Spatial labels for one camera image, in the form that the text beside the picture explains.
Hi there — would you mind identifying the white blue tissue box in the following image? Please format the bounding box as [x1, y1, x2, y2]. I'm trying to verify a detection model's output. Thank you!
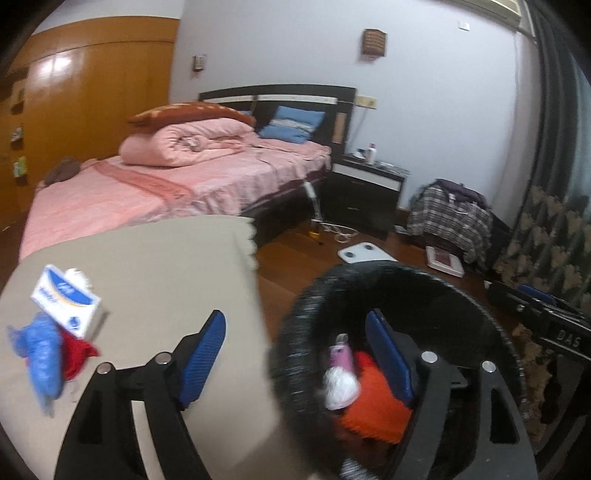
[30, 264, 109, 339]

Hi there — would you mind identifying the floral curtain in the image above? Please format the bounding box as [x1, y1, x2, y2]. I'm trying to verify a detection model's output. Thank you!
[489, 0, 591, 457]

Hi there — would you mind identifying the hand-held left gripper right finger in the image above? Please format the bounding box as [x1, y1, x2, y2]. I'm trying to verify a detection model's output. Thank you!
[365, 308, 539, 480]

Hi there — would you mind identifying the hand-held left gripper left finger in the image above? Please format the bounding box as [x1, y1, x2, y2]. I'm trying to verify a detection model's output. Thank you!
[53, 309, 227, 480]

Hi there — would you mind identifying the large blue pillow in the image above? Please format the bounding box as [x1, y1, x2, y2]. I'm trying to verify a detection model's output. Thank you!
[259, 105, 326, 144]

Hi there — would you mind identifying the folded pink quilt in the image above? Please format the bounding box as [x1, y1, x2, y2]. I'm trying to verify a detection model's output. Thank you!
[119, 117, 257, 168]

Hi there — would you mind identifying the black and white nightstand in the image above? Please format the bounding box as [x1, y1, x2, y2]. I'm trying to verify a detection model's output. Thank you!
[323, 152, 411, 241]

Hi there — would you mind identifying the grey neck pillow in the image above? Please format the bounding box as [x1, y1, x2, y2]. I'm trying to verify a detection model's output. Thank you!
[44, 157, 81, 183]

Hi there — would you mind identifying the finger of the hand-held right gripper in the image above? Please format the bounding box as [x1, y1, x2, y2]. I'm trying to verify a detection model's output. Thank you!
[487, 281, 546, 320]
[517, 284, 559, 305]

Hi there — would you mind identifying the brown patterned pillow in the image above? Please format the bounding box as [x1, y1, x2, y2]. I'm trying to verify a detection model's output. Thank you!
[127, 102, 257, 136]

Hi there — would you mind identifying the red cloth strip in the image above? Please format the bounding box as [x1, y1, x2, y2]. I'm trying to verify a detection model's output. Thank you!
[60, 330, 100, 381]

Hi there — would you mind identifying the white tissue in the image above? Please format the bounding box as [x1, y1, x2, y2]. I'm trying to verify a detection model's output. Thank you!
[65, 268, 95, 291]
[323, 367, 361, 411]

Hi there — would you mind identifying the dark wooden bed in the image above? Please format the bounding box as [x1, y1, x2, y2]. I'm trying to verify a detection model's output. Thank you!
[18, 84, 357, 259]

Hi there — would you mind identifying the white scale with red panel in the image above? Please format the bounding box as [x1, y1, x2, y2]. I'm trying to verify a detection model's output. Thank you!
[425, 246, 466, 278]

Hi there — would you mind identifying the white body scale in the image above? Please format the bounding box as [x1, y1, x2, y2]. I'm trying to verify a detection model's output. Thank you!
[337, 240, 398, 265]

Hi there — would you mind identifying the white air conditioner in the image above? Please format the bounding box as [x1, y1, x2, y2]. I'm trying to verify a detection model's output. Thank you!
[485, 0, 525, 19]

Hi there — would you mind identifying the purple garment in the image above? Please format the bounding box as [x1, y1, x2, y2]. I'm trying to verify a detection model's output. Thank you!
[434, 178, 488, 206]

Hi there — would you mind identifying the wooden wardrobe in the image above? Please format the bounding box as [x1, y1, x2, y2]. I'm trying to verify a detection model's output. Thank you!
[0, 17, 182, 227]

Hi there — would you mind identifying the orange foam mesh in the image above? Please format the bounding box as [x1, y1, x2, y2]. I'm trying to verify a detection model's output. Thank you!
[342, 351, 414, 444]

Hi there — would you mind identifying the large brown wall lamp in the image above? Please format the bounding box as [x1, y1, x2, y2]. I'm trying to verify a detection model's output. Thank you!
[361, 28, 387, 61]

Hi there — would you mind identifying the white floor cable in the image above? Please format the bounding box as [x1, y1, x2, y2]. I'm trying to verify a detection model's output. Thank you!
[318, 222, 358, 243]

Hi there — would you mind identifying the small pink bottle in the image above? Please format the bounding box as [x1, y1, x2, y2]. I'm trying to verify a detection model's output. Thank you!
[329, 335, 355, 374]

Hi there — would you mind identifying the pink bedspread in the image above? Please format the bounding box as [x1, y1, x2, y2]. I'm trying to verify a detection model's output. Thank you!
[18, 138, 333, 259]

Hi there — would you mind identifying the bin with black liner bag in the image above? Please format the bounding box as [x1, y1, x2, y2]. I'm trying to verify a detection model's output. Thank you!
[268, 261, 527, 480]

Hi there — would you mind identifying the black bag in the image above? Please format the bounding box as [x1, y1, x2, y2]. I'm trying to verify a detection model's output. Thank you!
[489, 212, 513, 268]

